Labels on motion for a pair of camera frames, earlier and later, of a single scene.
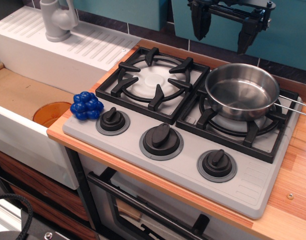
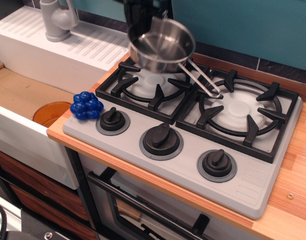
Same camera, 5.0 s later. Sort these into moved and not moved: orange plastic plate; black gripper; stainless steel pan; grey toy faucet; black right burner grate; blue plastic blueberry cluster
Moved: black gripper; stainless steel pan
Not moved: black right burner grate; grey toy faucet; orange plastic plate; blue plastic blueberry cluster
